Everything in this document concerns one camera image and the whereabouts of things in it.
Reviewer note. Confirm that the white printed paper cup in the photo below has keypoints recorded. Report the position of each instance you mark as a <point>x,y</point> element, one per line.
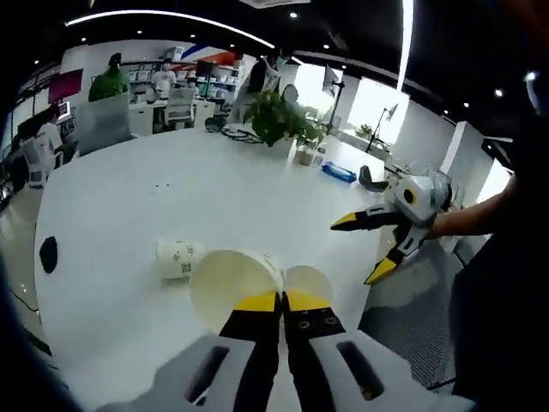
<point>178,257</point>
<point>309,281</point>
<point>223,283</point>

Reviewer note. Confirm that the white storage shelf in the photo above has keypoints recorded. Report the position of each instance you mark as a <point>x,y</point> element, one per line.
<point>214,79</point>

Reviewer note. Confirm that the small black object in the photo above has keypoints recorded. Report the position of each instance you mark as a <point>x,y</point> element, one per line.
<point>48,253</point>

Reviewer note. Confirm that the person's dark clothing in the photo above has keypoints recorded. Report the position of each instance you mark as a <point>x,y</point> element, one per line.
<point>514,300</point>

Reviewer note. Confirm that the black chair armrest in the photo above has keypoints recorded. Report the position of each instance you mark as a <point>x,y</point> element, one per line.
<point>366,173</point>

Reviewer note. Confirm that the white office chair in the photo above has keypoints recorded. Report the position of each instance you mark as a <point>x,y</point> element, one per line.
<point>181,107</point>

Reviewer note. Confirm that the black monitor on pole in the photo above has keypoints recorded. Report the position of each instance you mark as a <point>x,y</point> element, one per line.
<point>332,79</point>

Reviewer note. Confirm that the blue tissue packet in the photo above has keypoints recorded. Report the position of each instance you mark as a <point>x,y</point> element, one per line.
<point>339,171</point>

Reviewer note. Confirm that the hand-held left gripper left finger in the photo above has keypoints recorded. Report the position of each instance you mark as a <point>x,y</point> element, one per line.
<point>253,356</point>

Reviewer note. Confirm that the person's right hand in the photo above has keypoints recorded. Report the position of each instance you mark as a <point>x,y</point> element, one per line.
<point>448,225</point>

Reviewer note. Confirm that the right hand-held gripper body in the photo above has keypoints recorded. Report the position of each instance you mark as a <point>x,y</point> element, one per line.
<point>422,199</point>

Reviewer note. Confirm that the black tripod stand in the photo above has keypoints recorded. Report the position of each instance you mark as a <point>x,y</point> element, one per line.
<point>379,129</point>

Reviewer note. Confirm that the grey mesh office chair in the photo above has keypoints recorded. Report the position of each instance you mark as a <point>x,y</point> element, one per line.
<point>407,335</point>

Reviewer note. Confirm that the pink monitor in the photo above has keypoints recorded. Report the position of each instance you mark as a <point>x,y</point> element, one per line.
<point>64,85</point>

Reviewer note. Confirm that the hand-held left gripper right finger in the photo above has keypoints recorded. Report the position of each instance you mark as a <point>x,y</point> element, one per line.
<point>313,356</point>

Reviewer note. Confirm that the white table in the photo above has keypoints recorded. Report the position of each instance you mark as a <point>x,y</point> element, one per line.
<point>128,193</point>

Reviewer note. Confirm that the white ceiling light strip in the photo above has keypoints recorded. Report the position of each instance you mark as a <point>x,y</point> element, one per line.
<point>171,19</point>
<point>404,43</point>

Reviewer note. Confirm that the green potted plant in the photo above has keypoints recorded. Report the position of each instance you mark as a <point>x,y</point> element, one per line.
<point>274,116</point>

